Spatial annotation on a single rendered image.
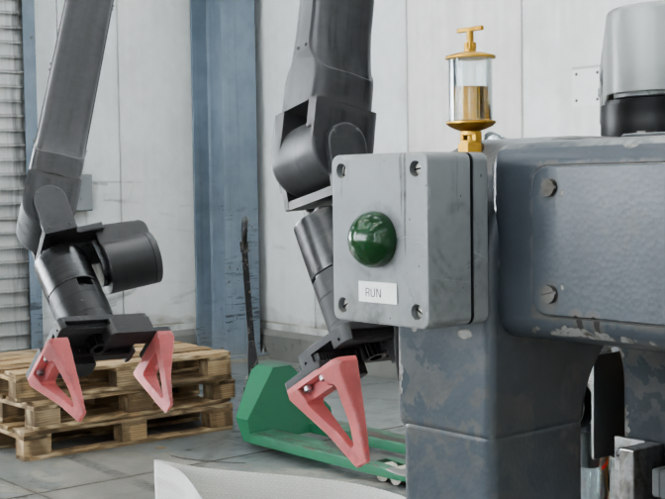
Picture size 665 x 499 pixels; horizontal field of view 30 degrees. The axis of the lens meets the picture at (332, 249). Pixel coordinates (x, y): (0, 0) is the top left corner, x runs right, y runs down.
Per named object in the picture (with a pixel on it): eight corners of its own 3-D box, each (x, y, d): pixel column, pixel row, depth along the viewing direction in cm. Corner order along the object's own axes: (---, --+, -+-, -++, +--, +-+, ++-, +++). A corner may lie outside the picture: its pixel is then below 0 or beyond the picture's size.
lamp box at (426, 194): (332, 319, 68) (331, 154, 68) (393, 313, 71) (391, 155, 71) (428, 330, 63) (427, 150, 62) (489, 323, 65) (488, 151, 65)
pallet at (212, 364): (-42, 382, 661) (-43, 355, 661) (158, 361, 731) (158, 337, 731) (16, 403, 594) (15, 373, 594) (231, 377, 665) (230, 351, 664)
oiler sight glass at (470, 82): (439, 121, 71) (438, 59, 71) (470, 122, 73) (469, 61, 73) (471, 119, 69) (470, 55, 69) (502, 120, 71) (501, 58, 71)
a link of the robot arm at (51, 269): (30, 276, 134) (31, 242, 130) (91, 262, 137) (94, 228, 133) (50, 325, 130) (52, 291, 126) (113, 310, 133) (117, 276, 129)
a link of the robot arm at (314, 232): (278, 227, 102) (309, 193, 97) (347, 221, 105) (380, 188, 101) (304, 303, 99) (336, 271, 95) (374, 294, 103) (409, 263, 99)
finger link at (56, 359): (140, 391, 120) (107, 318, 125) (73, 398, 115) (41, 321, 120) (115, 434, 124) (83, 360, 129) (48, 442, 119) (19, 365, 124)
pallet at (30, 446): (-41, 436, 663) (-42, 409, 662) (157, 409, 736) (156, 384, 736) (24, 462, 598) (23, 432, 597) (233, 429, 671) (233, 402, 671)
